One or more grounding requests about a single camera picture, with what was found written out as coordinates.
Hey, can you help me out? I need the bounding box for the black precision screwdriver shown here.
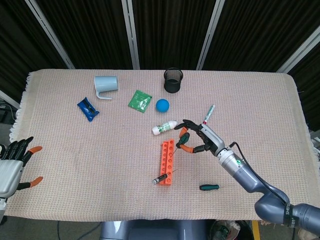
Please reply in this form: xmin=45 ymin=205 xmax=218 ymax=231
xmin=151 ymin=168 xmax=179 ymax=186

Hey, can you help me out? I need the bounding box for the blue ball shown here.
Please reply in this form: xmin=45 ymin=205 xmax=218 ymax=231
xmin=155 ymin=98 xmax=171 ymax=114

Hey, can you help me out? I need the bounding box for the aluminium frame post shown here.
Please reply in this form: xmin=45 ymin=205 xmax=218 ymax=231
xmin=121 ymin=0 xmax=141 ymax=70
xmin=0 ymin=89 xmax=21 ymax=110
xmin=196 ymin=0 xmax=224 ymax=71
xmin=276 ymin=31 xmax=320 ymax=74
xmin=24 ymin=0 xmax=76 ymax=70

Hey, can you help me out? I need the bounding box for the blue snack packet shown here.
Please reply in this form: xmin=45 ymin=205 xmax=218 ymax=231
xmin=76 ymin=96 xmax=100 ymax=123

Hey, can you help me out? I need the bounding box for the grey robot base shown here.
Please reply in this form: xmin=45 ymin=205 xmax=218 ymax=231
xmin=99 ymin=219 xmax=216 ymax=240

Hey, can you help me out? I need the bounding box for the orange hole block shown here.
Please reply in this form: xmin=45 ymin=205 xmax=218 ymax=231
xmin=158 ymin=137 xmax=176 ymax=186

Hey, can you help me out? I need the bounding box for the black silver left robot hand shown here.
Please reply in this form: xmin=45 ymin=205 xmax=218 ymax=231
xmin=0 ymin=136 xmax=44 ymax=198

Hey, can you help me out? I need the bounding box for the green sachet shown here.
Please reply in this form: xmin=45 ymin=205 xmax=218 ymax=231
xmin=127 ymin=89 xmax=154 ymax=114

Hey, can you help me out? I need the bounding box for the beige woven tablecloth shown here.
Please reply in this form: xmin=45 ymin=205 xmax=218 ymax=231
xmin=9 ymin=68 xmax=320 ymax=223

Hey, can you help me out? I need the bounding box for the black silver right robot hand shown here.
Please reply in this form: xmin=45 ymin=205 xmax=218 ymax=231
xmin=174 ymin=119 xmax=230 ymax=157

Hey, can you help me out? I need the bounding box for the black trash bin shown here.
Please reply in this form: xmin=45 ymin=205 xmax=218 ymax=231
xmin=209 ymin=219 xmax=254 ymax=240

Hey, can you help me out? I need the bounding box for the light blue plastic mug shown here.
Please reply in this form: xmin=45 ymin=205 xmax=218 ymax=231
xmin=93 ymin=75 xmax=120 ymax=101

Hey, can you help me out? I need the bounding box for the teal black screwdriver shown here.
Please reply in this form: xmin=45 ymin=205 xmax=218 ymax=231
xmin=199 ymin=184 xmax=235 ymax=192

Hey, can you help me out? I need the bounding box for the green black striped screwdriver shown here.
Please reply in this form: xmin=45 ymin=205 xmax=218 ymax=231
xmin=172 ymin=132 xmax=191 ymax=158

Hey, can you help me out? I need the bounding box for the white green glue bottle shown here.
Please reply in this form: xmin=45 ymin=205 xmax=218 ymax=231
xmin=151 ymin=119 xmax=179 ymax=136

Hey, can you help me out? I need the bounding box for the red capped marker pen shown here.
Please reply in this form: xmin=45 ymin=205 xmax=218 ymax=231
xmin=201 ymin=104 xmax=217 ymax=126

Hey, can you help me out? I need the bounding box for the black mesh pen cup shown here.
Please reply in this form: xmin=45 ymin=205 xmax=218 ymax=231
xmin=163 ymin=67 xmax=184 ymax=95

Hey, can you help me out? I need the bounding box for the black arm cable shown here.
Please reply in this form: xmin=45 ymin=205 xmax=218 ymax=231
xmin=229 ymin=141 xmax=290 ymax=205

